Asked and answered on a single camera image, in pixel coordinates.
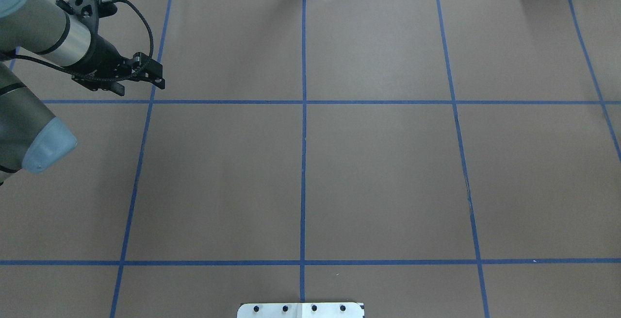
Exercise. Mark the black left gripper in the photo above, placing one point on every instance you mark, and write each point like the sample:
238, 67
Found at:
103, 57

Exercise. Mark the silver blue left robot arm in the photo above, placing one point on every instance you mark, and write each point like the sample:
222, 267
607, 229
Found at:
61, 35

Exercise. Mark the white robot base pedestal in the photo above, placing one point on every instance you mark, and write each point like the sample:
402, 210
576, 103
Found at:
302, 310

